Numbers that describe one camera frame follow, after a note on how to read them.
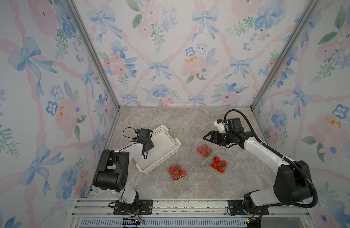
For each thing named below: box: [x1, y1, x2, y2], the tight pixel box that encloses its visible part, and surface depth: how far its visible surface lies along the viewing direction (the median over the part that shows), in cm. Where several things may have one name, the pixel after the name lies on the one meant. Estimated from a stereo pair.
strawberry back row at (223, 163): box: [219, 160, 227, 168], surface depth 89 cm
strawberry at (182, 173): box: [178, 170, 187, 178], surface depth 84 cm
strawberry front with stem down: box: [172, 173, 181, 181], surface depth 83 cm
